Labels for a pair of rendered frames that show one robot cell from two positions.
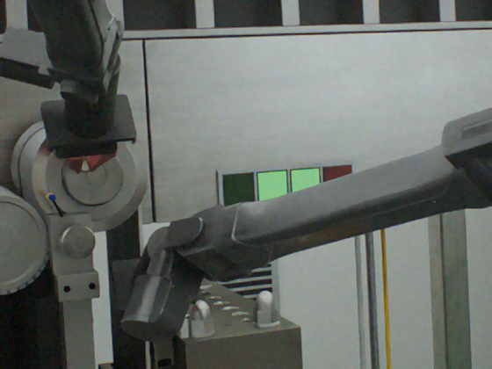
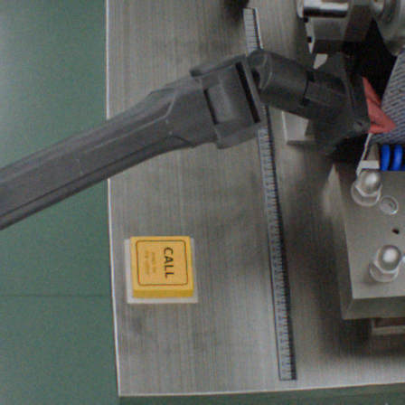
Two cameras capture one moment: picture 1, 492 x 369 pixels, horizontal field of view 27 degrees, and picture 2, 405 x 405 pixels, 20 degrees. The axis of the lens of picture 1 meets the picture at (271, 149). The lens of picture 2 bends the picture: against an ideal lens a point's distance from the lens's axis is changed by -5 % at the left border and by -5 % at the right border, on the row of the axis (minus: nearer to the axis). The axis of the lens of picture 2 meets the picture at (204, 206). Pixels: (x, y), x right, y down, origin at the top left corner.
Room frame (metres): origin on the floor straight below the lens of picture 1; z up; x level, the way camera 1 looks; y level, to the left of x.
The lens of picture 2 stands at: (1.24, -0.58, 2.16)
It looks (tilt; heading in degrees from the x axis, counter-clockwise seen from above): 62 degrees down; 96
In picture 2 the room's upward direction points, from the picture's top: 11 degrees clockwise
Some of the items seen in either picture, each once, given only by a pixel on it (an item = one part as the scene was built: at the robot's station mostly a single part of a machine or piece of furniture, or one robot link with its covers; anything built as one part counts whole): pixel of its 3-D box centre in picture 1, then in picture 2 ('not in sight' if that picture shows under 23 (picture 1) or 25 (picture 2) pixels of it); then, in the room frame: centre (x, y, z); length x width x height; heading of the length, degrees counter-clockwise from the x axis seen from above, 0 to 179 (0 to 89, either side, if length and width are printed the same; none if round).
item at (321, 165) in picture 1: (288, 185); not in sight; (1.74, -0.03, 1.19); 0.25 x 0.01 x 0.07; 110
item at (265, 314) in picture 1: (265, 307); (388, 259); (1.38, 0.02, 1.05); 0.04 x 0.04 x 0.04
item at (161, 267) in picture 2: not in sight; (161, 267); (1.14, 0.00, 0.91); 0.07 x 0.07 x 0.02; 20
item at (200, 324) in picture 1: (199, 317); (369, 183); (1.34, 0.10, 1.05); 0.04 x 0.04 x 0.04
